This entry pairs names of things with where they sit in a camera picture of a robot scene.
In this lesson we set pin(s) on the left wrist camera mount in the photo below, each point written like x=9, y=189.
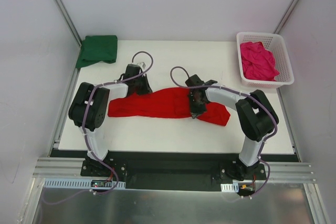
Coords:
x=141, y=65

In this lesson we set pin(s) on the red t shirt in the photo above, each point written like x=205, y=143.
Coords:
x=169, y=103

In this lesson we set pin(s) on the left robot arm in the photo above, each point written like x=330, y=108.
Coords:
x=89, y=107

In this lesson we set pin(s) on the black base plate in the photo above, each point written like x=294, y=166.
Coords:
x=159, y=170

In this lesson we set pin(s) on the left white cable duct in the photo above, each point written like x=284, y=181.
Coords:
x=67, y=183

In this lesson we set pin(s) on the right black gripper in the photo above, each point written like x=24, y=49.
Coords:
x=197, y=105

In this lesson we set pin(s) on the right white cable duct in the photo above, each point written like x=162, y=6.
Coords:
x=230, y=188

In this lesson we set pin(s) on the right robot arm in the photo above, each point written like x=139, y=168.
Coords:
x=257, y=118

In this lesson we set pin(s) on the folded green t shirt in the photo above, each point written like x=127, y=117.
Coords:
x=97, y=48

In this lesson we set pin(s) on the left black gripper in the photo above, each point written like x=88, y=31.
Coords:
x=142, y=86

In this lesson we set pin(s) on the white cable duct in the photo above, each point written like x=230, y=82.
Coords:
x=67, y=183
x=230, y=188

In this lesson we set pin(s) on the pink t shirt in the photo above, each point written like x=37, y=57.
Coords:
x=257, y=62

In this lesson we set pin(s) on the white plastic basket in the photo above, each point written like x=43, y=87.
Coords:
x=275, y=44

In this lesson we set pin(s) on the aluminium frame rail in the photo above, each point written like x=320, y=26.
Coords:
x=55, y=167

